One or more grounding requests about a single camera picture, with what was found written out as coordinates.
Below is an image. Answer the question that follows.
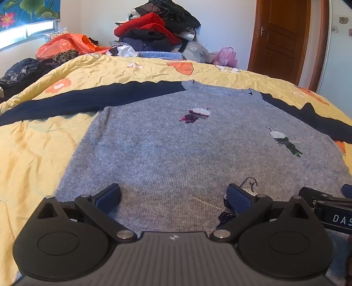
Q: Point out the grey sweater with navy sleeves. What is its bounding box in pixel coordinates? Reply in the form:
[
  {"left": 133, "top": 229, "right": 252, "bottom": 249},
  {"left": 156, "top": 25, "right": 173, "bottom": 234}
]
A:
[{"left": 0, "top": 80, "right": 352, "bottom": 286}]

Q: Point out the window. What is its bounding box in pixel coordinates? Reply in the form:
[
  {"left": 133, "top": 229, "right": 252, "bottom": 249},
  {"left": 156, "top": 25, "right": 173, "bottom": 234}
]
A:
[{"left": 0, "top": 20, "right": 59, "bottom": 50}]

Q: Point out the wooden door frame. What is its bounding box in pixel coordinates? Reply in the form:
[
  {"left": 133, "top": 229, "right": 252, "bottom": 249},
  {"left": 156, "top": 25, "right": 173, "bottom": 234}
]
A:
[{"left": 298, "top": 0, "right": 331, "bottom": 93}]

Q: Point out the heap of black clothes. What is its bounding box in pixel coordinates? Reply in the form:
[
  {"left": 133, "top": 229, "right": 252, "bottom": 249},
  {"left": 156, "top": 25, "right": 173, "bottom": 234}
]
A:
[{"left": 134, "top": 0, "right": 202, "bottom": 36}]

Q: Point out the lotus flower wall poster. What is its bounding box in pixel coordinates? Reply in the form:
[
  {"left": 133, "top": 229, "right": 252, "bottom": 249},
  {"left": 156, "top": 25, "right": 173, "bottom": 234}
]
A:
[{"left": 0, "top": 0, "right": 61, "bottom": 32}]

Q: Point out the leopard print cloth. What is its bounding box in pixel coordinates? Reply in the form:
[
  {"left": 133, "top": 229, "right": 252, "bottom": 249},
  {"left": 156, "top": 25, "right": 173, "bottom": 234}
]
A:
[{"left": 52, "top": 50, "right": 81, "bottom": 68}]

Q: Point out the dark patterned cloth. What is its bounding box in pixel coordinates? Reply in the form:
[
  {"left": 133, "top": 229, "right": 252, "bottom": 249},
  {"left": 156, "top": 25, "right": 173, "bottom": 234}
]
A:
[{"left": 0, "top": 58, "right": 55, "bottom": 103}]

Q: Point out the brown wooden door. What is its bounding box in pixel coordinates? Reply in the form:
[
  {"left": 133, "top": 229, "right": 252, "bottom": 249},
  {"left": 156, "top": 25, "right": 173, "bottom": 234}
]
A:
[{"left": 247, "top": 0, "right": 312, "bottom": 83}]

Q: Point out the blue knitted garment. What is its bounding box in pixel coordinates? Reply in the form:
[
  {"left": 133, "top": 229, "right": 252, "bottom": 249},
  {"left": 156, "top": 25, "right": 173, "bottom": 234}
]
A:
[{"left": 136, "top": 51, "right": 183, "bottom": 60}]

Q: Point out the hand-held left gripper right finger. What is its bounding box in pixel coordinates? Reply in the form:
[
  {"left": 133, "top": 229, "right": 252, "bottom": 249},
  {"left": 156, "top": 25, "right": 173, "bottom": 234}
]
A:
[{"left": 208, "top": 183, "right": 312, "bottom": 243}]

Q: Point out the yellow printed quilt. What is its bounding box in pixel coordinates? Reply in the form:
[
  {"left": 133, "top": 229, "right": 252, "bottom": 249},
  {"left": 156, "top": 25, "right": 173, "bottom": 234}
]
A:
[{"left": 0, "top": 52, "right": 352, "bottom": 286}]

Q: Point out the red garment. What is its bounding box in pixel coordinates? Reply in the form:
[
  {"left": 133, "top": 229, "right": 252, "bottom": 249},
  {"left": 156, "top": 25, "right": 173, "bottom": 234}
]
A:
[{"left": 114, "top": 12, "right": 182, "bottom": 44}]

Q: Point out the navy garment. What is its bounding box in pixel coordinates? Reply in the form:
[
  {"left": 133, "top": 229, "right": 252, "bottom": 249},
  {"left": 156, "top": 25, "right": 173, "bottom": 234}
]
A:
[{"left": 120, "top": 38, "right": 147, "bottom": 51}]

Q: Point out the orange plastic bag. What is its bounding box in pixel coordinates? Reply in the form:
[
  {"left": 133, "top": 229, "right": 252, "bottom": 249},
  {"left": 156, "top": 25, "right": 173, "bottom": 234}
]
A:
[{"left": 35, "top": 33, "right": 111, "bottom": 61}]

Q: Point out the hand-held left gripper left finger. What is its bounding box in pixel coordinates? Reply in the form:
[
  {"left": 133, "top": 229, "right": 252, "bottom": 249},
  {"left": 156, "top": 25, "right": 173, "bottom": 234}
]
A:
[{"left": 36, "top": 183, "right": 138, "bottom": 243}]

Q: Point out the pink plastic bag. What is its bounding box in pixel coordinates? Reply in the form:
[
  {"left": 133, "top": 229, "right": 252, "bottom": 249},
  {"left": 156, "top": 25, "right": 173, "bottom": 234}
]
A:
[{"left": 211, "top": 47, "right": 238, "bottom": 68}]

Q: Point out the white crumpled cloth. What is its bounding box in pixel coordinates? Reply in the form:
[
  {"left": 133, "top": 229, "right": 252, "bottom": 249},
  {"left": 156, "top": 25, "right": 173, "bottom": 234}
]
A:
[{"left": 106, "top": 45, "right": 138, "bottom": 58}]

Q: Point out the floral pillow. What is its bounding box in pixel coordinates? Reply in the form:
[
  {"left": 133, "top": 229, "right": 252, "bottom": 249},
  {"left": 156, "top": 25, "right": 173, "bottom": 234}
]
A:
[{"left": 43, "top": 27, "right": 68, "bottom": 43}]

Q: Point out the black garment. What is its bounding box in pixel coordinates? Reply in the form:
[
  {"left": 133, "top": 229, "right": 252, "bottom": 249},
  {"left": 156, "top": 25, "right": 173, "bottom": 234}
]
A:
[{"left": 124, "top": 28, "right": 176, "bottom": 46}]

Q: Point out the clear plastic bag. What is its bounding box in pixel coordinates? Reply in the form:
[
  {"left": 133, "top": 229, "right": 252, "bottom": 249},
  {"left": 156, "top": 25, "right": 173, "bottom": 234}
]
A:
[{"left": 178, "top": 41, "right": 218, "bottom": 65}]

